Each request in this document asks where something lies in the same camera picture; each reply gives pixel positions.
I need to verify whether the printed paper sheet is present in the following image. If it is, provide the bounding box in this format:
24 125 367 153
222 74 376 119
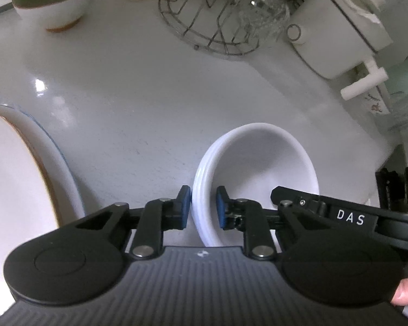
361 84 392 115

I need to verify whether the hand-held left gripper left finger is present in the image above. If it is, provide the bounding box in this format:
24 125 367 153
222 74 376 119
75 185 193 259

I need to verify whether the black ribbed object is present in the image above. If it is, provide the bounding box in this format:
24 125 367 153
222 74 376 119
375 157 408 216

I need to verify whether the pale green box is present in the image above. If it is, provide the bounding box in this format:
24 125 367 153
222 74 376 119
385 54 408 134

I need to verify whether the round wire rack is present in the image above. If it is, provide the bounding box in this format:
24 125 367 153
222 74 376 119
158 0 261 56

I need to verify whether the white ceramic bowl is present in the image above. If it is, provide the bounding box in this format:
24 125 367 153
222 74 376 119
13 0 107 33
204 123 320 247

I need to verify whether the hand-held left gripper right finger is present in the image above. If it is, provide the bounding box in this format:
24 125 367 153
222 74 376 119
215 186 314 261

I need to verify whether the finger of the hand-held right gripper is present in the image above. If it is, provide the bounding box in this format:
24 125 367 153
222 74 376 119
271 186 327 217

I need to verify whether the large plate with blue rim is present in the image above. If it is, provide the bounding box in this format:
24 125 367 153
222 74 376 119
0 105 67 164

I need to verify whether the white electric cooker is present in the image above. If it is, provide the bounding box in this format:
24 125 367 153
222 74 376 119
286 0 394 101

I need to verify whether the clear glass cup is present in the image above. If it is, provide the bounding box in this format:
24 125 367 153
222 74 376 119
219 0 308 43

